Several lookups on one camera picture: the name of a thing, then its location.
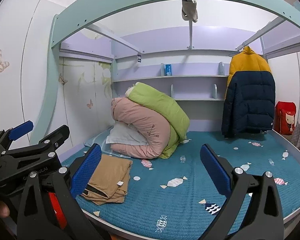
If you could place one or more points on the small blue box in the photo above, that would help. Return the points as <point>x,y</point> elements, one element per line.
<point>168,70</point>

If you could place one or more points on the person's left hand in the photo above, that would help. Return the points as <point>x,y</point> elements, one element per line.
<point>0,209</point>

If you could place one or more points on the lavender wall shelf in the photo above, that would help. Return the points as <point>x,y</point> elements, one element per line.
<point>195,78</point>

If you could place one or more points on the white pillow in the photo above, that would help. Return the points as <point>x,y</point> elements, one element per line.
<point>126,136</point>

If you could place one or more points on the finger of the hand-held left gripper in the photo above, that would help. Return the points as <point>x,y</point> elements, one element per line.
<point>52,138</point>
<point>21,130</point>

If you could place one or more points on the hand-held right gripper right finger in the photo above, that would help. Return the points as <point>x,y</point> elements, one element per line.
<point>213,168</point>

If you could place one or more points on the blue striped pillow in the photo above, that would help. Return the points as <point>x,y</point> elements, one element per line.
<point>96,141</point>

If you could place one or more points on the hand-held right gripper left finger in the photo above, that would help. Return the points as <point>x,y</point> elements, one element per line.
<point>87,170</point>

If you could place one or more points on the tan button-up jacket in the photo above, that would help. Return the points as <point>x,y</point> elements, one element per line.
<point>107,175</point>

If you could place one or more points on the yellow and navy puffer jacket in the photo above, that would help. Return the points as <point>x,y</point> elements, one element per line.
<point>247,97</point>

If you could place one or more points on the red cartoon bag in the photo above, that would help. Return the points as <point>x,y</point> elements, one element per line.
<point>286,117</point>

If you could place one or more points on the teal candy print bed sheet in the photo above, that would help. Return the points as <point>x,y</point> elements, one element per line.
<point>190,160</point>

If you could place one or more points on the pink quilt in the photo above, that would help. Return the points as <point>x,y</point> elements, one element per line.
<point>142,122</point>

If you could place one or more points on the white wardrobe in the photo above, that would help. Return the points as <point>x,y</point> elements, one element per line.
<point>17,97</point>

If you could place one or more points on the butterfly wall sticker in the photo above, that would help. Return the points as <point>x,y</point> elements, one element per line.
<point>90,103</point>
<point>1,61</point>
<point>63,79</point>

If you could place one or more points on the green quilt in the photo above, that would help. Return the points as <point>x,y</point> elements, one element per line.
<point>165,105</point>

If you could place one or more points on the beige hanging cloth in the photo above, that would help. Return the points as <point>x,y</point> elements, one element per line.
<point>189,10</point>

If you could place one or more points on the small hanging tag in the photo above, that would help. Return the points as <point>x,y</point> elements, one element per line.
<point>139,57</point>

